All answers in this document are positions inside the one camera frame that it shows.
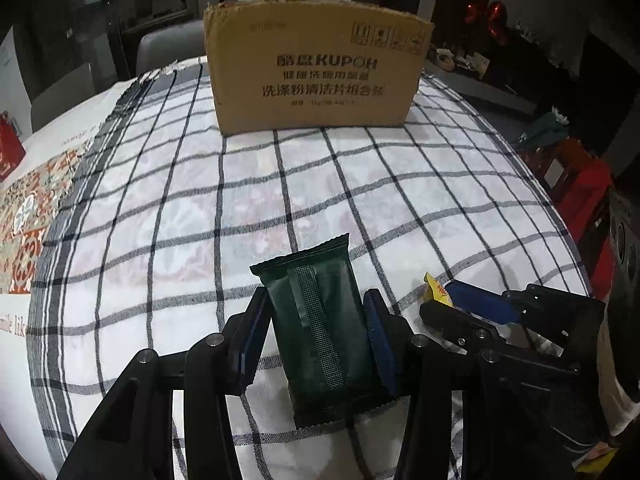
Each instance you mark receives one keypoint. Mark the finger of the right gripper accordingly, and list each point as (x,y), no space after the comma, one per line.
(456,326)
(487,305)

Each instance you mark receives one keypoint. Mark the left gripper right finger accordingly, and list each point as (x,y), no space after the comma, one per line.
(390,341)

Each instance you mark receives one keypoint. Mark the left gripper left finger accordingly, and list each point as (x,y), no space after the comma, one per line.
(246,333)

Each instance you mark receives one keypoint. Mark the yellow jelly cup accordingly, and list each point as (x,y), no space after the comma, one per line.
(434,291)

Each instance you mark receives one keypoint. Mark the dark green snack packet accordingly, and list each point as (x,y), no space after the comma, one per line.
(321,333)

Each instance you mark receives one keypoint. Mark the right hand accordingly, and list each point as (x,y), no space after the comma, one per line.
(619,408)

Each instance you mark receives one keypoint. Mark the black white checked cloth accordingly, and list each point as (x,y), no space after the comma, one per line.
(153,243)

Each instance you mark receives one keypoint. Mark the red bags beside table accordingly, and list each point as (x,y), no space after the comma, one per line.
(578,184)

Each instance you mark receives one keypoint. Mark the patterned tile placemat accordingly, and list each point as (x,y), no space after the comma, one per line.
(30,199)

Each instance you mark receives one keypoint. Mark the brown cardboard box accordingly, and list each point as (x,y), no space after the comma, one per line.
(290,64)

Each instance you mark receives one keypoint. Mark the red heart balloons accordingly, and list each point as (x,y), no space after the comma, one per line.
(490,17)

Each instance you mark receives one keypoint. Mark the red gift bag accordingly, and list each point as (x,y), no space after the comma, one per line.
(11,148)

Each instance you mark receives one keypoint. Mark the grey dining chair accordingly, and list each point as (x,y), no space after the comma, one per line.
(171,44)
(74,88)

